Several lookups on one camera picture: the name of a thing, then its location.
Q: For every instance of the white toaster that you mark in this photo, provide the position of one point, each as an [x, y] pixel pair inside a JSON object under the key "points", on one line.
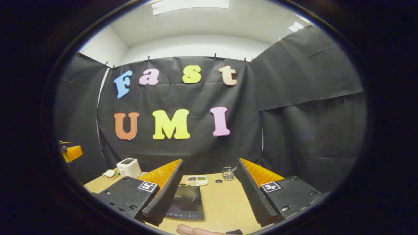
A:
{"points": [[129, 168]]}

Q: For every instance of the black induction cooktop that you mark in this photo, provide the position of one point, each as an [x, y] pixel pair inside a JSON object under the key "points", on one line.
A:
{"points": [[187, 202]]}

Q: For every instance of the black backdrop cloth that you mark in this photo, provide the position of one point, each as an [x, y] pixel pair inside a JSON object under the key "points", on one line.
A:
{"points": [[196, 98]]}

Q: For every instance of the ceiling light panel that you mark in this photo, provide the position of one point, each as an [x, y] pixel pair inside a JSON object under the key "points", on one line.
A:
{"points": [[296, 26]]}

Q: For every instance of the white divided dish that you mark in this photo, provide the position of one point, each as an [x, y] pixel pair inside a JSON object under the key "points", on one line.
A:
{"points": [[197, 180]]}

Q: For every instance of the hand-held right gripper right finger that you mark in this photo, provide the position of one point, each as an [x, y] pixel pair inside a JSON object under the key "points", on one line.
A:
{"points": [[254, 199]]}

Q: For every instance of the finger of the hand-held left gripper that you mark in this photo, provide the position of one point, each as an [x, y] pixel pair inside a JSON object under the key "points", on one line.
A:
{"points": [[73, 152]]}

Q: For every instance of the pale green plate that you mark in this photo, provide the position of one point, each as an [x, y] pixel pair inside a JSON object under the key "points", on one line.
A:
{"points": [[112, 178]]}

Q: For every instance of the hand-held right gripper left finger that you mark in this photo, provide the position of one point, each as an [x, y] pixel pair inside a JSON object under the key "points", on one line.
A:
{"points": [[166, 195]]}

